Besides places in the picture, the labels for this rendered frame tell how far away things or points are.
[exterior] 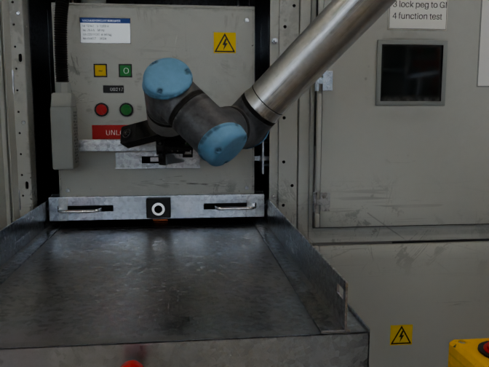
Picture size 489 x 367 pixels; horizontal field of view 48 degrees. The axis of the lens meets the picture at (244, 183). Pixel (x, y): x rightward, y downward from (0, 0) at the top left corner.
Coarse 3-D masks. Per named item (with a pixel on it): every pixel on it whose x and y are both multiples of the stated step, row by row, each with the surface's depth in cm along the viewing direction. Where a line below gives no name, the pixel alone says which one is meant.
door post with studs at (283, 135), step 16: (272, 0) 133; (288, 0) 133; (272, 16) 133; (288, 16) 133; (272, 32) 134; (288, 32) 134; (272, 48) 134; (288, 112) 136; (272, 128) 137; (288, 128) 137; (272, 144) 137; (288, 144) 138; (272, 160) 138; (288, 160) 138; (272, 176) 139; (288, 176) 139; (272, 192) 139; (288, 192) 139; (288, 208) 140
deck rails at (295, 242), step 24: (24, 216) 117; (0, 240) 102; (24, 240) 117; (264, 240) 123; (288, 240) 112; (0, 264) 102; (288, 264) 103; (312, 264) 91; (312, 288) 89; (336, 288) 76; (312, 312) 79; (336, 312) 76
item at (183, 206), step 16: (256, 192) 144; (80, 208) 137; (96, 208) 138; (112, 208) 138; (128, 208) 138; (144, 208) 139; (176, 208) 140; (192, 208) 140; (208, 208) 141; (256, 208) 142
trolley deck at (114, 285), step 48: (48, 240) 124; (96, 240) 124; (144, 240) 124; (192, 240) 124; (240, 240) 124; (0, 288) 91; (48, 288) 91; (96, 288) 91; (144, 288) 91; (192, 288) 91; (240, 288) 91; (288, 288) 91; (0, 336) 71; (48, 336) 71; (96, 336) 71; (144, 336) 71; (192, 336) 71; (240, 336) 71; (288, 336) 72; (336, 336) 73
